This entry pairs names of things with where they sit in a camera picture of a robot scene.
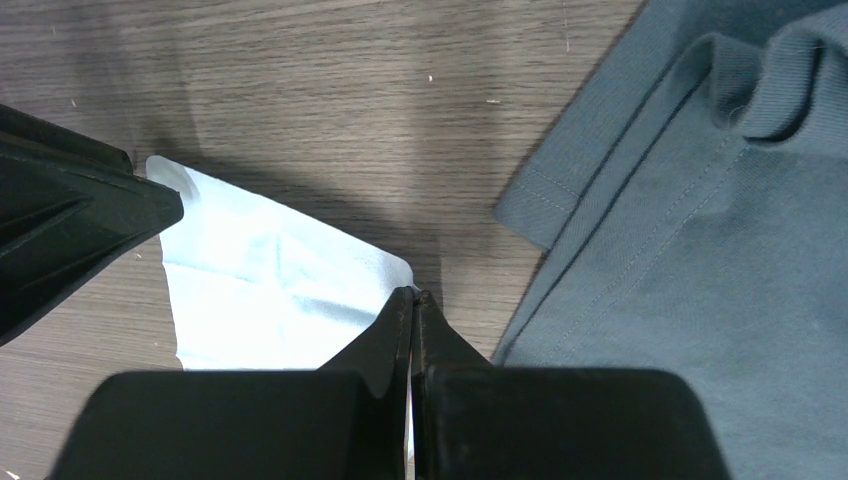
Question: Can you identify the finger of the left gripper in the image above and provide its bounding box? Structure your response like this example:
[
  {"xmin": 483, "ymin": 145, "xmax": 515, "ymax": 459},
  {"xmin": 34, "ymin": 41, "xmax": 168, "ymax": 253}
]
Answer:
[{"xmin": 1, "ymin": 106, "xmax": 184, "ymax": 344}]

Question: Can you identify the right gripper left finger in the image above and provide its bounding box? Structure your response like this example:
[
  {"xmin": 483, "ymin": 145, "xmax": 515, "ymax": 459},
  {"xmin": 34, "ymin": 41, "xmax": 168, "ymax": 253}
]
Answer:
[{"xmin": 50, "ymin": 287, "xmax": 414, "ymax": 479}]

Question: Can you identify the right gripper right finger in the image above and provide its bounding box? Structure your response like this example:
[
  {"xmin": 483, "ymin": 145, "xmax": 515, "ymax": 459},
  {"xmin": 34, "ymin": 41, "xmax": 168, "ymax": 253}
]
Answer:
[{"xmin": 412, "ymin": 292, "xmax": 729, "ymax": 479}]

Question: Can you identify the light blue cleaning cloth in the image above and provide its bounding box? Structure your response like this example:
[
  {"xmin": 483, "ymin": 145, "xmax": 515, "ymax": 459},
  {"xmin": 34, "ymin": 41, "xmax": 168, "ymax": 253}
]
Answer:
[{"xmin": 146, "ymin": 156, "xmax": 414, "ymax": 371}]

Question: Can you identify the dark teal cloth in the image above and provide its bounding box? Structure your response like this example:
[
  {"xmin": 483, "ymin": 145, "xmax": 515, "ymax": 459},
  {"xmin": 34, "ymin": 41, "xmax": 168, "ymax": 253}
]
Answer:
[{"xmin": 494, "ymin": 1, "xmax": 847, "ymax": 479}]

